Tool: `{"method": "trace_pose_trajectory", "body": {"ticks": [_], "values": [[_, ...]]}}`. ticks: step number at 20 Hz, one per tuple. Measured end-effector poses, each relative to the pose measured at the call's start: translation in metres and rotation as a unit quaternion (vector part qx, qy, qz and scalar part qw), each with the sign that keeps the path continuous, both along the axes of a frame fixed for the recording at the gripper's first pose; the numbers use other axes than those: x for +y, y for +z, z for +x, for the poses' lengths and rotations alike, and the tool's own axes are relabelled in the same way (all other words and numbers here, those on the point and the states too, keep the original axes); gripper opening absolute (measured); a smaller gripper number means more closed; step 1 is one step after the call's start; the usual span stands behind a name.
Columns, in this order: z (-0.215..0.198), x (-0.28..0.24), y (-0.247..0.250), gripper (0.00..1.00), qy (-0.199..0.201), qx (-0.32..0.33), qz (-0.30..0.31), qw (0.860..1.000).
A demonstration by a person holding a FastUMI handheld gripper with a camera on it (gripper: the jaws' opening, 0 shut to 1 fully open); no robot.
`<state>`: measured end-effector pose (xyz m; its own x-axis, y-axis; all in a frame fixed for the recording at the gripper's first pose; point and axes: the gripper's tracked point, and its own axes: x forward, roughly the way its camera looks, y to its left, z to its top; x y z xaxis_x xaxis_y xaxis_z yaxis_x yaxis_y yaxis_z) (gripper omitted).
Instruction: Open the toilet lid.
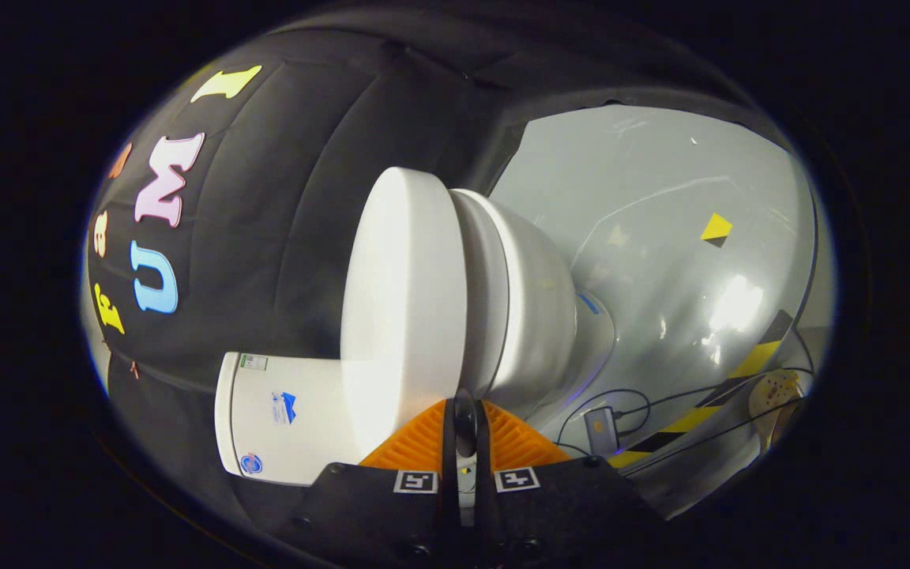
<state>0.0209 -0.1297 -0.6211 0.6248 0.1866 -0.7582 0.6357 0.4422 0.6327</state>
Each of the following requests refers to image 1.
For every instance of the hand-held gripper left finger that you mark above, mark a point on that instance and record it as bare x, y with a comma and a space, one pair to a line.
450, 490

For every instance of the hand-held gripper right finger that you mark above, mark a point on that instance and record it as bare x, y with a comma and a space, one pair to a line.
484, 490

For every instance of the white toilet lid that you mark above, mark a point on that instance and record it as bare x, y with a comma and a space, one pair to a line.
400, 308

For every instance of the white toilet with tank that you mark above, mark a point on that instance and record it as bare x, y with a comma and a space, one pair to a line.
538, 316

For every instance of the small grey box device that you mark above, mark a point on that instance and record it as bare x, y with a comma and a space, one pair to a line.
601, 429

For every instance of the yellow black hazard tape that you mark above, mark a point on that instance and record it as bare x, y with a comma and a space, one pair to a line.
755, 359

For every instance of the beige perforated shoe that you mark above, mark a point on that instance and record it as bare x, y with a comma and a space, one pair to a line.
775, 395

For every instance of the black backdrop cloth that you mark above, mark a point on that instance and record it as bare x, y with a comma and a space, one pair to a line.
289, 197

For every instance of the yellow black square sticker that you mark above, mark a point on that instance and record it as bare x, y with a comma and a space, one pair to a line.
716, 227

